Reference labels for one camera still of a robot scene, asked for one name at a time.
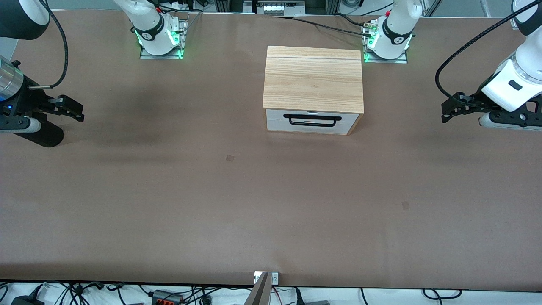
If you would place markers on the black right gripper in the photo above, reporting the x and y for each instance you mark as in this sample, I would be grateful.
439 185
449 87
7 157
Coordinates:
26 100

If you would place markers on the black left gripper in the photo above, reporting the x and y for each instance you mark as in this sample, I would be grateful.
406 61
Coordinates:
473 103

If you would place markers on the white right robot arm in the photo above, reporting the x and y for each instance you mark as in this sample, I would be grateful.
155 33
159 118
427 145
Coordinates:
148 21

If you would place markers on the light wooden drawer cabinet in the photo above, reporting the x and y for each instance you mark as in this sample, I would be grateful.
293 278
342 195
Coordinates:
313 80

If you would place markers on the black vase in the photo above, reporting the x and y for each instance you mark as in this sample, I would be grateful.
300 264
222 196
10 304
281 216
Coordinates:
46 137

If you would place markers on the black power adapter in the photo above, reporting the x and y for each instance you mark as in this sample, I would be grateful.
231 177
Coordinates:
25 301

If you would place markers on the white power strip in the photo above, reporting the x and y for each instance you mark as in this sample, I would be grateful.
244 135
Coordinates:
275 7

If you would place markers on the black orange connector block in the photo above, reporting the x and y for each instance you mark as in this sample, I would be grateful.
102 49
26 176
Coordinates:
167 298

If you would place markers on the black plug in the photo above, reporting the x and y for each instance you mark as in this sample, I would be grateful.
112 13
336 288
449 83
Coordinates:
298 296

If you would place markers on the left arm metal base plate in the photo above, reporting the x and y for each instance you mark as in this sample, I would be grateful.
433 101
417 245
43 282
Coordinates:
401 60

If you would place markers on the small metal bracket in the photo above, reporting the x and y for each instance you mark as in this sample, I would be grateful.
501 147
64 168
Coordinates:
274 278

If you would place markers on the grey camera pole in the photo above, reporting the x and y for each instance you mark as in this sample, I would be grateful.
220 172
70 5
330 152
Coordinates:
260 294

